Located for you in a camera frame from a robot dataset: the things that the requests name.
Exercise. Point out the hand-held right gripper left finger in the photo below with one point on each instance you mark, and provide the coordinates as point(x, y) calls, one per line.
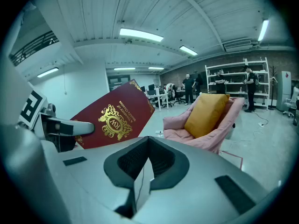
point(93, 171)

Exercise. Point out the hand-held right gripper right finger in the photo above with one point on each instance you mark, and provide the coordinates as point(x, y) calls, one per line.
point(201, 171)

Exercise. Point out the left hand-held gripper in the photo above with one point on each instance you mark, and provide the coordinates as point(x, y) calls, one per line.
point(30, 106)

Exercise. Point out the dark red hardcover book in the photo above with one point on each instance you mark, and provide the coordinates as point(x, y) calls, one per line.
point(116, 115)

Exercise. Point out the pink armchair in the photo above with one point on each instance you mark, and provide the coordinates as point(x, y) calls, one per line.
point(175, 125)

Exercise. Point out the orange square cushion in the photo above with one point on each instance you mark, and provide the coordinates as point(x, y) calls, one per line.
point(205, 115)

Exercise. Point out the long ceiling light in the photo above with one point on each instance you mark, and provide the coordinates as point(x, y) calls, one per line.
point(47, 72)
point(156, 68)
point(124, 68)
point(141, 34)
point(188, 50)
point(263, 30)

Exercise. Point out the black office chair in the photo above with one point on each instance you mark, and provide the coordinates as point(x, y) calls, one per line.
point(178, 97)

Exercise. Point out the white office desk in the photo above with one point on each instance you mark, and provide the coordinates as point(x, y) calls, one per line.
point(155, 96)

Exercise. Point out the black computer monitor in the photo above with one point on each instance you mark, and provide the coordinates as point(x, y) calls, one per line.
point(151, 87)

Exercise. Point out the black metal railing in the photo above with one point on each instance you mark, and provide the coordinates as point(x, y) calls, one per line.
point(32, 46)

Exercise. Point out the white open shelf rack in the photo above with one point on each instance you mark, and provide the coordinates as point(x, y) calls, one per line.
point(234, 83)

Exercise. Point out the dark wooden coat rack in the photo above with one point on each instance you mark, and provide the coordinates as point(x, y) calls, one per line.
point(272, 87)

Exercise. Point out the white office chair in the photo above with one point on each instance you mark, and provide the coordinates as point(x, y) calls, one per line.
point(289, 101)

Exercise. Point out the tall grey cabinet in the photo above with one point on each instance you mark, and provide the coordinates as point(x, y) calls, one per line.
point(283, 92)

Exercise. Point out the ceiling air conditioner unit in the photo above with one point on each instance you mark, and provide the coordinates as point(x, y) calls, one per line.
point(237, 46)

